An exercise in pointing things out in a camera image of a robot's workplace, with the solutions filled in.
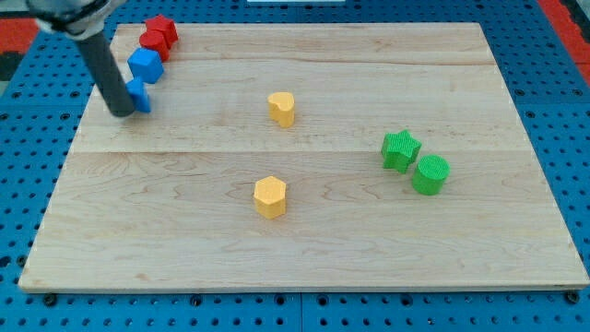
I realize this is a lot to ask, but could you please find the grey robot arm end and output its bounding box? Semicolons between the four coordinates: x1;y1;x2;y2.
25;0;126;41

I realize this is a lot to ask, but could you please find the red star block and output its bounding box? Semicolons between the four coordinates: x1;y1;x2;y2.
145;14;179;49

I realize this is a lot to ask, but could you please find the wooden board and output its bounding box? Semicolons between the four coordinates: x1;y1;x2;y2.
18;23;589;294

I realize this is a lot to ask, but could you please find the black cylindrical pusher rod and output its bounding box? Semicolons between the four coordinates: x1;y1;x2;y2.
76;32;135;117

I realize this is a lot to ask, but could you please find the blue flat block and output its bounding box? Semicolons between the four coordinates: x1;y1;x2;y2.
125;77;151;113

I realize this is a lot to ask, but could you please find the red cylinder block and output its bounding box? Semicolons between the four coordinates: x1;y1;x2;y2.
139;30;170;62

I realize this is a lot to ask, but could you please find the blue cube block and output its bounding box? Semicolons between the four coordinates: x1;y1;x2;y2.
127;48;164;84

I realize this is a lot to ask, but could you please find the green star block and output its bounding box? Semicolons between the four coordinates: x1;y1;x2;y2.
381;130;421;173

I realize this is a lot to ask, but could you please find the green cylinder block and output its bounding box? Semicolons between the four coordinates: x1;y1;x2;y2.
412;155;451;196

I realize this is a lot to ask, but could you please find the yellow hexagon block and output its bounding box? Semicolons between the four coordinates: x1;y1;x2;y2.
254;176;287;219

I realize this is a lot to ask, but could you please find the yellow heart block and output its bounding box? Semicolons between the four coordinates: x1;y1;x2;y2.
267;91;295;128

